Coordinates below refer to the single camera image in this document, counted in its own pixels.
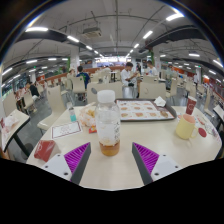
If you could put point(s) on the clear bottle with white cap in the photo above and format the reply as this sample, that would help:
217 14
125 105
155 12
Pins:
107 126

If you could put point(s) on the ceiling strip lights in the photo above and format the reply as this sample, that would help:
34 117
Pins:
36 29

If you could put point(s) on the ceiling air conditioner unit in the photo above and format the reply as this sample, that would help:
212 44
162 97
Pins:
91 32

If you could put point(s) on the pale yellow mug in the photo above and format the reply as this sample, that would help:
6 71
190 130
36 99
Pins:
185 128

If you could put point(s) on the white table with black edge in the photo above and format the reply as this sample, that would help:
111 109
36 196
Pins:
219 111
21 118

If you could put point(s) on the small clear sanitizer bottle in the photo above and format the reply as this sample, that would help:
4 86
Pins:
72 114

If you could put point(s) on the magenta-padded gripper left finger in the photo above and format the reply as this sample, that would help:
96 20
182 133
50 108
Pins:
77 159

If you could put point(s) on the clear plastic bag with food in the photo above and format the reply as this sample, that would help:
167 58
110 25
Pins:
87 115

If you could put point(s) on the red paper packet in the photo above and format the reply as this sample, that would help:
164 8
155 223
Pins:
44 150

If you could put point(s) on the person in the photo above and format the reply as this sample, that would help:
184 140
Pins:
126 76
83 77
152 70
33 90

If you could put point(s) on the dark brown food tray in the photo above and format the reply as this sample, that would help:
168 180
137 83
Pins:
171 112

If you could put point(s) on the white card with red border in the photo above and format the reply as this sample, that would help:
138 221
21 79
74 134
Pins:
66 129

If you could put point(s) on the beige dining chairs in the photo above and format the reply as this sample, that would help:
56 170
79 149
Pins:
55 98

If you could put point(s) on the printed paper tray liner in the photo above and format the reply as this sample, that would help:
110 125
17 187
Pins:
143 108

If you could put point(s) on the flat round red coaster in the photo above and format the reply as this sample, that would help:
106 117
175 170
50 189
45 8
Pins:
202 132

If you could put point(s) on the crumpled white napkin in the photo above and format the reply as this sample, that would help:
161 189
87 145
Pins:
160 101

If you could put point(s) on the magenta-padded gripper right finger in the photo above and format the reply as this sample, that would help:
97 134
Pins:
146 159

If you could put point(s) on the small red sauce packet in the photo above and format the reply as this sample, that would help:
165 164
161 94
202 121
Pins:
92 129

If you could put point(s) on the red paper cup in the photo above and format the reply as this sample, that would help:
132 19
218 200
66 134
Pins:
191 106

